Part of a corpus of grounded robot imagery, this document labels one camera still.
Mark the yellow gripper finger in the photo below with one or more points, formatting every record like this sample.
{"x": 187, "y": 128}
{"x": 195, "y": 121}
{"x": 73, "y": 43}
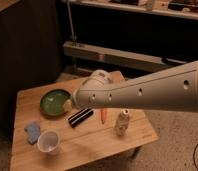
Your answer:
{"x": 67, "y": 106}

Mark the black whiteboard eraser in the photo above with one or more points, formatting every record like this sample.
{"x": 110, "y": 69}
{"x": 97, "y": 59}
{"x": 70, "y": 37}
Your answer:
{"x": 80, "y": 116}

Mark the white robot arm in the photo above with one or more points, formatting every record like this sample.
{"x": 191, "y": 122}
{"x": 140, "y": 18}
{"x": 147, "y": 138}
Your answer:
{"x": 174, "y": 89}

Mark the green ceramic bowl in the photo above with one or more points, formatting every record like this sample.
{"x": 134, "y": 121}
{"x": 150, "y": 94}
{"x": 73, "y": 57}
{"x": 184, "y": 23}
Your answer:
{"x": 51, "y": 104}

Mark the white ceramic cup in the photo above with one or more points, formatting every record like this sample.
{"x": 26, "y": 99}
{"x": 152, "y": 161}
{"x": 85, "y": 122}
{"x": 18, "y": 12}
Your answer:
{"x": 49, "y": 142}

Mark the wooden table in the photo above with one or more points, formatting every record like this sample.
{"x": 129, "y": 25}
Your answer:
{"x": 88, "y": 142}

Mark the orange carrot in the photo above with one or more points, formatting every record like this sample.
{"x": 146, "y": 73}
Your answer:
{"x": 103, "y": 115}

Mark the metal pole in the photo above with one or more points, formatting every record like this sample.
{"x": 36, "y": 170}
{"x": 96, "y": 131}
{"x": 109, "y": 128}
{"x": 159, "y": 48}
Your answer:
{"x": 73, "y": 37}

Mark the upper shelf with clutter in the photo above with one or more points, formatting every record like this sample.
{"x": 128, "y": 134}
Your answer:
{"x": 156, "y": 7}

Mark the metal shelf rail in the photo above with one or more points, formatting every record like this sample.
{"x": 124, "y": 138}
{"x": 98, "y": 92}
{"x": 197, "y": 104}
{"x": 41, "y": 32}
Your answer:
{"x": 117, "y": 57}

